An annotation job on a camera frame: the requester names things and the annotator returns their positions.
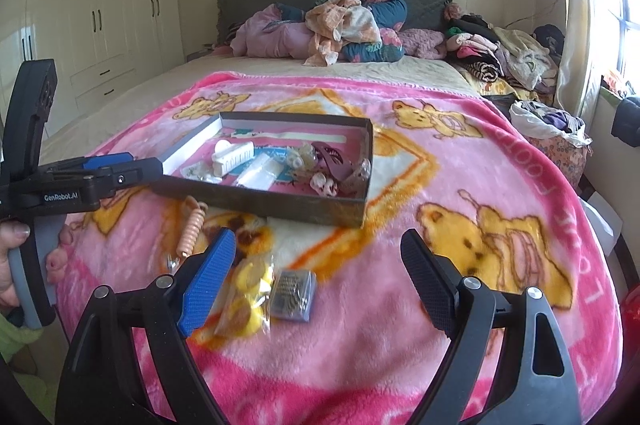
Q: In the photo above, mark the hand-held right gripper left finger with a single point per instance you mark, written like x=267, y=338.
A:
x=210, y=280

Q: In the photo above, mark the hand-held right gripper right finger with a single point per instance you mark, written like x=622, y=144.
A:
x=425, y=277

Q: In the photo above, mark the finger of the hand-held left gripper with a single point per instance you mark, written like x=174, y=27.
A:
x=140, y=170
x=107, y=161

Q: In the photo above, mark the earrings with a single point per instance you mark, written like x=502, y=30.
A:
x=201, y=175

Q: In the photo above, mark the grey box of hairpins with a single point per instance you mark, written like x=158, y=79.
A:
x=292, y=296

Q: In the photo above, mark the white hair claw clip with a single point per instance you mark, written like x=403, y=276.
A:
x=232, y=157

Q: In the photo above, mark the shallow brown cardboard box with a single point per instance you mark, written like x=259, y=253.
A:
x=280, y=207

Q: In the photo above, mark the small clear plastic bag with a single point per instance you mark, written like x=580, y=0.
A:
x=260, y=174

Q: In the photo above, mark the polka dot bow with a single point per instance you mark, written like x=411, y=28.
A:
x=360, y=172

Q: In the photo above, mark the dark maroon hair clip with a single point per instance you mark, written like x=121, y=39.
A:
x=332, y=157

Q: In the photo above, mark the pale translucent hair clip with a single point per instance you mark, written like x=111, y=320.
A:
x=301, y=157

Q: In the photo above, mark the person's left hand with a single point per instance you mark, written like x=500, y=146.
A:
x=12, y=265

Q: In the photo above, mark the small silver hair clip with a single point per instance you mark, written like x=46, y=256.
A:
x=175, y=265

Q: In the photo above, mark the pink bear printed blanket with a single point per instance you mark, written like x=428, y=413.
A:
x=380, y=305

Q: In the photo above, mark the green cloth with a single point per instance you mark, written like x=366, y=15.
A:
x=20, y=337

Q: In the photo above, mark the floral fabric bag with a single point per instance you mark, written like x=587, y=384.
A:
x=557, y=160

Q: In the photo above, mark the white paper bag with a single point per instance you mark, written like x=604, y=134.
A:
x=600, y=225

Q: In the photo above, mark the lilac pink quilt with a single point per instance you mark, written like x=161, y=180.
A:
x=275, y=35

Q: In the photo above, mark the white bag of clothes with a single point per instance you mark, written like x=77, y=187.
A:
x=550, y=117

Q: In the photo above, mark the red object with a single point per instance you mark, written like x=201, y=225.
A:
x=629, y=310

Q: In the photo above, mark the pink floral pillow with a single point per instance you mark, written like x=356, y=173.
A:
x=425, y=42

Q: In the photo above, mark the pile of folded clothes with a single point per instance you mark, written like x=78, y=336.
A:
x=500, y=50

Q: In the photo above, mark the orange floral cloth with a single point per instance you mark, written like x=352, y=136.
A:
x=345, y=25

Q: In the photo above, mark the dark clothes on windowsill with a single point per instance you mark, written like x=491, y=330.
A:
x=627, y=117

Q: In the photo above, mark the dark blue floral quilt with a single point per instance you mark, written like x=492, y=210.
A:
x=390, y=10

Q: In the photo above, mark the cream curtain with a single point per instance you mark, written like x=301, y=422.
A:
x=580, y=5

